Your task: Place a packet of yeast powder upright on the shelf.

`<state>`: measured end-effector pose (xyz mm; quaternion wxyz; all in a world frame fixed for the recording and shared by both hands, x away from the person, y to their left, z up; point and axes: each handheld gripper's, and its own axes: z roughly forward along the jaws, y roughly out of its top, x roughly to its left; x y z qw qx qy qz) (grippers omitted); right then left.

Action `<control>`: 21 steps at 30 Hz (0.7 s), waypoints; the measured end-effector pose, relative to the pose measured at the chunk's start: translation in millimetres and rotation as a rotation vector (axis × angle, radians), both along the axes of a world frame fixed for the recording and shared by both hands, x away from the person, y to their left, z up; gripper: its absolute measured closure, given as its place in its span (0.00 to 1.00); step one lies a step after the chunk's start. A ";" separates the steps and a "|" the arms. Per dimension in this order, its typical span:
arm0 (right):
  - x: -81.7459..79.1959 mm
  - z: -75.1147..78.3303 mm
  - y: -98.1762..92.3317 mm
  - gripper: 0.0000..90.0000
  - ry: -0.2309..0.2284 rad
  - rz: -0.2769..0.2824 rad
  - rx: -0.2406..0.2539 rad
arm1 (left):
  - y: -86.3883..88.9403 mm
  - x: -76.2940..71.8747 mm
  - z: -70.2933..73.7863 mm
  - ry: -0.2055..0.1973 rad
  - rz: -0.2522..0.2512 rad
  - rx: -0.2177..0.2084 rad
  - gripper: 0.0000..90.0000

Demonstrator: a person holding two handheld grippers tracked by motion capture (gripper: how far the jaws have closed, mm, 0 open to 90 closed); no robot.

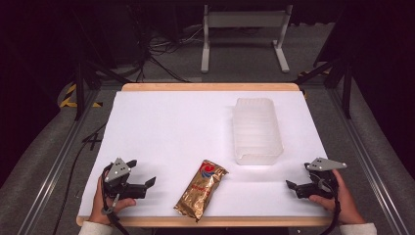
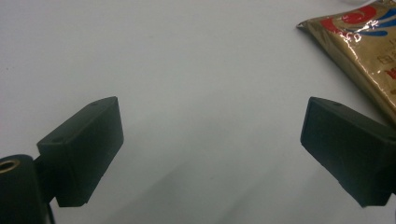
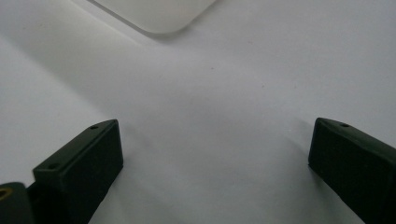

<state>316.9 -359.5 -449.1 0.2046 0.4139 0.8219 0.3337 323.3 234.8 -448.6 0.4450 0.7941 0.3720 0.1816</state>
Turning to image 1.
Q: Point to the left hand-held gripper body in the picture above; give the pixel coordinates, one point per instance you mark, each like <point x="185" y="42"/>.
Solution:
<point x="121" y="188"/>

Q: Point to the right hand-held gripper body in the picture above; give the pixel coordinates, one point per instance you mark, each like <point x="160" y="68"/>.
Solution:
<point x="321" y="186"/>

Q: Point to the gold foil snack packet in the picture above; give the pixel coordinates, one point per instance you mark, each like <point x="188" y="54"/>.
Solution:
<point x="199" y="191"/>

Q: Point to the clear plastic container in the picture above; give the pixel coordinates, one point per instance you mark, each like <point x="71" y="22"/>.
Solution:
<point x="257" y="130"/>

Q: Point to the person's left hand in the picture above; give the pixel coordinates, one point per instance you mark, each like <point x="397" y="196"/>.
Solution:
<point x="98" y="209"/>

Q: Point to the person's right hand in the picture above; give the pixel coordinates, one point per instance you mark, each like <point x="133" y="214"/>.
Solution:
<point x="347" y="204"/>

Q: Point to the white table cover sheet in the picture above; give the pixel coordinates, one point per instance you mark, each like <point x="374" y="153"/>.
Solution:
<point x="182" y="130"/>

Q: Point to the black tripod stand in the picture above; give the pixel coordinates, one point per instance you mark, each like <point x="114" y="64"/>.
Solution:
<point x="80" y="91"/>
<point x="346" y="91"/>

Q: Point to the wooden table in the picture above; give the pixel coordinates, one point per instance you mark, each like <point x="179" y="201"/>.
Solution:
<point x="208" y="87"/>

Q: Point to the white metal stand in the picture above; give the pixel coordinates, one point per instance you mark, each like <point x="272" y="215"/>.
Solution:
<point x="244" y="19"/>

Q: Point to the aluminium floor rail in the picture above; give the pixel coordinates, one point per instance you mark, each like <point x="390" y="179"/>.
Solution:
<point x="55" y="169"/>
<point x="368" y="156"/>

